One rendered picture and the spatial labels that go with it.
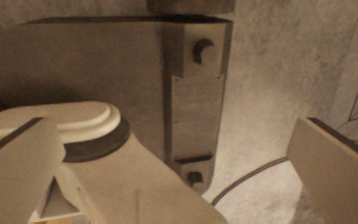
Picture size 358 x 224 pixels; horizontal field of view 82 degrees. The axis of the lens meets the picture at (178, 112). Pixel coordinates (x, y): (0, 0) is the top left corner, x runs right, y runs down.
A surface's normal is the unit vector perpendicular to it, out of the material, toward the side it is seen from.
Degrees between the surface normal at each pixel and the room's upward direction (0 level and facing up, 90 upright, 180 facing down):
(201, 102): 0
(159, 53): 0
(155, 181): 90
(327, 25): 0
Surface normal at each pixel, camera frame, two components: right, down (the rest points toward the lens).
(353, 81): 0.04, 0.51
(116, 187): 0.01, -0.87
